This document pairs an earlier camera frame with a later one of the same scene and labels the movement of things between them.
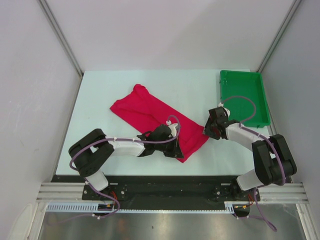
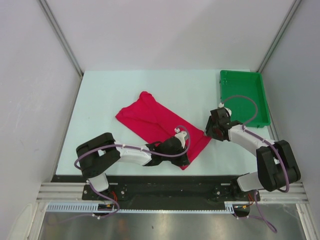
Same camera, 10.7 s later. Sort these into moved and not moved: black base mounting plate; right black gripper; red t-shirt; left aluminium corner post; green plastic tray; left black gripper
Moved: left black gripper; red t-shirt
Not moved: black base mounting plate; green plastic tray; right black gripper; left aluminium corner post
